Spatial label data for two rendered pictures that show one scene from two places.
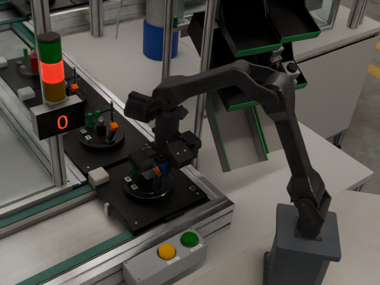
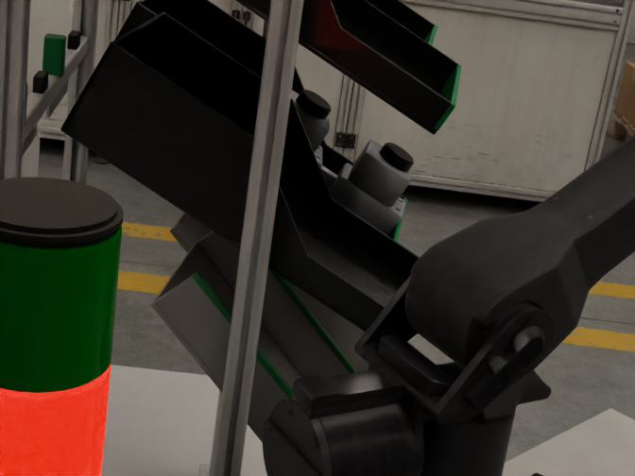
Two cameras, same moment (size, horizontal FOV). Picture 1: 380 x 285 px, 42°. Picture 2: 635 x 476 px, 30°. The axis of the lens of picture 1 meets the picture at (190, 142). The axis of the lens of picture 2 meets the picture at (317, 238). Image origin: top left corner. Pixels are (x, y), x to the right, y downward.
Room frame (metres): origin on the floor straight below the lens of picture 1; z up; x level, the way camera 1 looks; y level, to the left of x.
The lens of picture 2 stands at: (0.69, 0.56, 1.55)
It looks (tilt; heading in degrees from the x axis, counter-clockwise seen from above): 21 degrees down; 306
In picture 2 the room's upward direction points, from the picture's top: 8 degrees clockwise
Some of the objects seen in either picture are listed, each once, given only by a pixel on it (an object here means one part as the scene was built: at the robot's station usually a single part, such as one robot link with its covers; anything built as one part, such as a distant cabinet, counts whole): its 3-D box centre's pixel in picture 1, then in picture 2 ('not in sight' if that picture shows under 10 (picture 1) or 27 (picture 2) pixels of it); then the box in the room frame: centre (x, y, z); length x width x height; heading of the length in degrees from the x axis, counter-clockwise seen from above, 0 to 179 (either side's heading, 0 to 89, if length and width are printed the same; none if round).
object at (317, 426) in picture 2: (151, 103); (403, 392); (0.96, 0.10, 1.27); 0.12 x 0.08 x 0.11; 69
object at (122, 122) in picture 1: (100, 126); not in sight; (1.19, 0.27, 1.01); 0.24 x 0.24 x 0.13; 41
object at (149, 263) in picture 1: (165, 260); not in sight; (0.78, 0.03, 0.93); 0.21 x 0.07 x 0.06; 131
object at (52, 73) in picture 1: (52, 68); (31, 423); (0.97, 0.33, 1.33); 0.05 x 0.05 x 0.05
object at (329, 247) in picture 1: (298, 256); not in sight; (0.81, -0.30, 0.96); 0.15 x 0.15 x 0.20; 85
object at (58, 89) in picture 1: (54, 87); not in sight; (0.97, 0.33, 1.28); 0.05 x 0.05 x 0.05
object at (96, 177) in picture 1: (98, 178); not in sight; (1.01, 0.24, 0.97); 0.05 x 0.05 x 0.04; 41
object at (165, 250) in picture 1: (166, 251); not in sight; (0.78, 0.03, 0.96); 0.04 x 0.04 x 0.02
